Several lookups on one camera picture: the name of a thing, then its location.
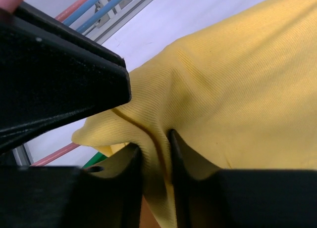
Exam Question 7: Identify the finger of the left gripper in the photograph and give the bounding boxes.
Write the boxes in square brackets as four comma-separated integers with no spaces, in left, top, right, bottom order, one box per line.
[0,2,131,153]

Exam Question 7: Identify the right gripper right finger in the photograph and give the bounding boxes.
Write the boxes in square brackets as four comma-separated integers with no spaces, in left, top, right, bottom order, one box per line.
[168,130,317,228]

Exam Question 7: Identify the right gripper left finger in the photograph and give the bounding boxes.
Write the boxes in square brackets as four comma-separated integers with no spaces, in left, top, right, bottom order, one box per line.
[0,144,142,228]

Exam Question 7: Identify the blue hanger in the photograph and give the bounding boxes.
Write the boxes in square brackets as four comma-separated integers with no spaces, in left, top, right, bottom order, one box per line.
[75,0,139,33]
[62,0,99,26]

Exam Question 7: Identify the brown trousers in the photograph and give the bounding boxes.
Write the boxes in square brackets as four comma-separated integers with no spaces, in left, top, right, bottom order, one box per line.
[139,200,160,228]

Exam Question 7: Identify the pink hanger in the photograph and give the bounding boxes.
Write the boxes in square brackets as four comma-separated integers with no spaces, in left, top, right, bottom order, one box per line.
[55,0,87,22]
[0,0,84,166]

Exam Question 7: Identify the yellow trousers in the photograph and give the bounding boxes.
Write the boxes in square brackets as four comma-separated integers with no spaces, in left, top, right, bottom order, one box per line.
[72,0,317,228]

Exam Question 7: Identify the green plastic tray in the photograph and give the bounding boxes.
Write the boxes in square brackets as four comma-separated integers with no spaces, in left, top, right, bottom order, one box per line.
[82,152,107,169]

